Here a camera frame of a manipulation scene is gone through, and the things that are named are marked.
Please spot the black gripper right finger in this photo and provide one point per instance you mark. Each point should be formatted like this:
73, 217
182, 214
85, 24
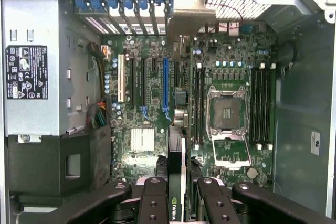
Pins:
215, 203

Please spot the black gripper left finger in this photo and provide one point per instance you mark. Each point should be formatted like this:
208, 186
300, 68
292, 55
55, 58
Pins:
153, 203

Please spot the silver coin battery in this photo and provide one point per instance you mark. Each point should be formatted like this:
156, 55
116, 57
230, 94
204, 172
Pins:
252, 173

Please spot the metal socket cover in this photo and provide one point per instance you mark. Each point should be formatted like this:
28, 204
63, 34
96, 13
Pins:
229, 153

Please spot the silver chipset heatsink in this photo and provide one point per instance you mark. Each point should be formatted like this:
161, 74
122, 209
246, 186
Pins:
142, 140

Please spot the CPU socket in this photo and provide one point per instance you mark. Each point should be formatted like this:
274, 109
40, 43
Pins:
227, 112

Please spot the black RAM slot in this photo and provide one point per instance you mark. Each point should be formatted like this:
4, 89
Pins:
271, 103
259, 103
265, 103
253, 103

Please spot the green motherboard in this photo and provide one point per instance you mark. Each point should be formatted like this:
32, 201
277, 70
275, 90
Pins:
155, 90

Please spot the black PC case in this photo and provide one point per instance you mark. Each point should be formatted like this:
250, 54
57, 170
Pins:
302, 129

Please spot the long black expansion slot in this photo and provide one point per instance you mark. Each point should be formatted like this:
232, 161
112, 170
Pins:
133, 82
143, 82
177, 74

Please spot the blue expansion slot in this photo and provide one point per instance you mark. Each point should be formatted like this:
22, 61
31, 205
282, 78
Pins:
165, 82

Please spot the black plastic shroud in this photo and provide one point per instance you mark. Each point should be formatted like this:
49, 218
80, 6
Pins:
39, 161

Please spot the white expansion slot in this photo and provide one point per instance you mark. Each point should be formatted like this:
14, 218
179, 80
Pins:
121, 77

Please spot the short black expansion slot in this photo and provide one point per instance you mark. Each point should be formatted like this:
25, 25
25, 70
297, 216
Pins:
154, 65

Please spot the grey power supply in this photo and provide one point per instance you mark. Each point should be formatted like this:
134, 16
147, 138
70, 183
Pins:
31, 116

